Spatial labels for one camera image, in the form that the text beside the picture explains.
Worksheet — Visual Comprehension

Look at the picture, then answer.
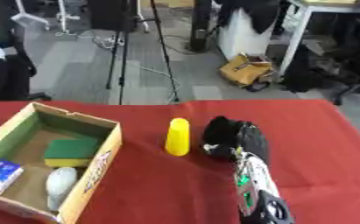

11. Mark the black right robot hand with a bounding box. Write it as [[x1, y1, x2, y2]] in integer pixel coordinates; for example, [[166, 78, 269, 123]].
[[201, 115, 271, 165]]

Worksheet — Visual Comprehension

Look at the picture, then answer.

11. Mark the tan cardboard box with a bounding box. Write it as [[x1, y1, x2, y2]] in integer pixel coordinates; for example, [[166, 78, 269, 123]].
[[0, 101, 124, 224]]

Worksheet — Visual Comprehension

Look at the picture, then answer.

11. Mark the yellow bag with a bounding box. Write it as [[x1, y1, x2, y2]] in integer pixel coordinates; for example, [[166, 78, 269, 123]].
[[217, 52, 277, 88]]

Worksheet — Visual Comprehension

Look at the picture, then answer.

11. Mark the white cabinet with black cloth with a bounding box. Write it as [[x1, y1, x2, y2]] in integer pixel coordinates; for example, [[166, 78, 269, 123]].
[[213, 0, 284, 61]]

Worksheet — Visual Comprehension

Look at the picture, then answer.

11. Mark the black office chair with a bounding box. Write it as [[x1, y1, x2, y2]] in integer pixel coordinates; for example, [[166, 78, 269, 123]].
[[333, 17, 360, 116]]

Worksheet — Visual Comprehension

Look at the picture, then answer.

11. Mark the green and yellow sponge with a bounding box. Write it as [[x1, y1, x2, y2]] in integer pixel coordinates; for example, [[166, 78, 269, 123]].
[[43, 138, 102, 168]]

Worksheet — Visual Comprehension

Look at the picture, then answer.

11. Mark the white oval object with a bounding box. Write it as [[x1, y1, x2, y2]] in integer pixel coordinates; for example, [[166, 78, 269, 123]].
[[45, 166, 81, 212]]

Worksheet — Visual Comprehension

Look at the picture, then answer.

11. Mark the white stand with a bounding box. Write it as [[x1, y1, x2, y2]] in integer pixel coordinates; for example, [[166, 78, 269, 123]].
[[9, 0, 81, 33]]

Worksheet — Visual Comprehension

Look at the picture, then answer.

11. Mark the person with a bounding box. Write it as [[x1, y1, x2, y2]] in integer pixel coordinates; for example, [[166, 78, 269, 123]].
[[0, 0, 39, 102]]

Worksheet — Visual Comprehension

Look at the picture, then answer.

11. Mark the white floor cable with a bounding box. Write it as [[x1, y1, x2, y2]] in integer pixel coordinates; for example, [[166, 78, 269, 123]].
[[90, 36, 181, 103]]

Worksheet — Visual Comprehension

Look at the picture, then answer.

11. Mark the white table frame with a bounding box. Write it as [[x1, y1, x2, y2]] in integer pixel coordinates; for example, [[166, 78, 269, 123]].
[[278, 0, 360, 77]]

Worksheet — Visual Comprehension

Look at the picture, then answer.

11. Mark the black camera tripod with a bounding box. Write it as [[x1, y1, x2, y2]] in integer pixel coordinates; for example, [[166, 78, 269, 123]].
[[104, 0, 181, 105]]

